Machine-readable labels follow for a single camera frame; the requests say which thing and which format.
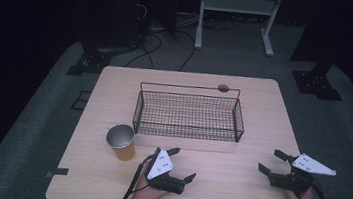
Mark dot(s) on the black tape strip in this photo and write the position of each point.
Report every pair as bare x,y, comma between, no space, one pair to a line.
57,172

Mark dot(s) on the black stand base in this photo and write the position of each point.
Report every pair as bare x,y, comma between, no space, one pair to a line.
96,60
317,83

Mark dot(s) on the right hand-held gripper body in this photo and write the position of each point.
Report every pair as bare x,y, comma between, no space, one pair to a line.
296,182

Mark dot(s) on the white metal desk frame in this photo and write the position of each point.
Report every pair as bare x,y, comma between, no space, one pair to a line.
239,5

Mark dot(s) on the person's left hand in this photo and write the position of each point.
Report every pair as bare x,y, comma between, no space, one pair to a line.
143,193

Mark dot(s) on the orange paper cup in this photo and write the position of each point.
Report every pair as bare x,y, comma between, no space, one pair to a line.
124,149

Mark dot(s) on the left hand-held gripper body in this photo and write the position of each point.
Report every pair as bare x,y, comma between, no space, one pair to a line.
161,164

